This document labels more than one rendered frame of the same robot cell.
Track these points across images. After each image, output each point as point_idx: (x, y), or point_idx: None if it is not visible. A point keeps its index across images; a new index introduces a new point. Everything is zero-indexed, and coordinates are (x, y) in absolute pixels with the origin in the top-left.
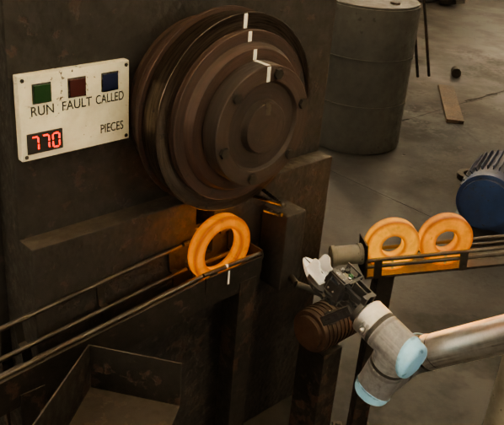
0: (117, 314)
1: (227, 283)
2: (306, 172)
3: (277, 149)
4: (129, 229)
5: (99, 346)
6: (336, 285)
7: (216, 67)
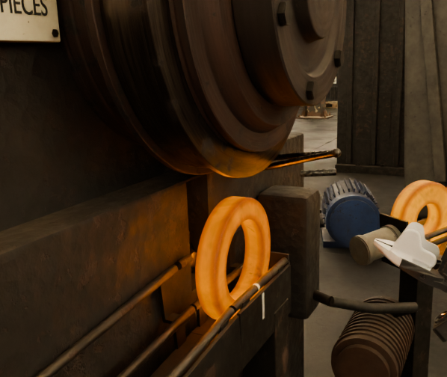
0: None
1: (261, 317)
2: (287, 151)
3: (323, 49)
4: (90, 240)
5: None
6: None
7: None
